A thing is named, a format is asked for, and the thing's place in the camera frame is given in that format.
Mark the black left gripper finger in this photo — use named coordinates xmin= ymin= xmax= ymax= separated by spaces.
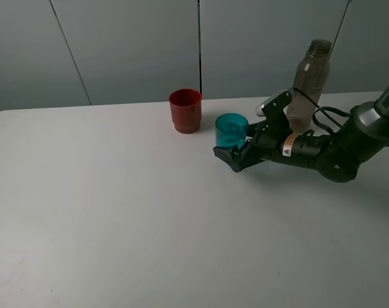
xmin=246 ymin=120 xmax=267 ymax=137

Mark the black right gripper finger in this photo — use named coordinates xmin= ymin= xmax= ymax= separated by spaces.
xmin=213 ymin=141 xmax=264 ymax=173

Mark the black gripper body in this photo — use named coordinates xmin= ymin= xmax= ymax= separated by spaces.
xmin=250 ymin=124 xmax=292 ymax=166

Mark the teal translucent plastic cup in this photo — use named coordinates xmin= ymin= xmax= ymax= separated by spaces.
xmin=213 ymin=113 xmax=249 ymax=159

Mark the smoky transparent water bottle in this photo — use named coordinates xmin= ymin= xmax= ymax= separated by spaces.
xmin=286 ymin=39 xmax=331 ymax=134

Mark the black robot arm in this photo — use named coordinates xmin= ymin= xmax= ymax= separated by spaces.
xmin=213 ymin=86 xmax=389 ymax=183

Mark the red plastic cup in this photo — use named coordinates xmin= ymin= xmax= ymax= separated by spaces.
xmin=169 ymin=89 xmax=202 ymax=134

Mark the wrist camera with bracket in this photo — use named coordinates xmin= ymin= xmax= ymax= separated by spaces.
xmin=255 ymin=89 xmax=293 ymax=128

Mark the black camera cable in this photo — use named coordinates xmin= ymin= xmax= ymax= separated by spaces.
xmin=292 ymin=87 xmax=354 ymax=135

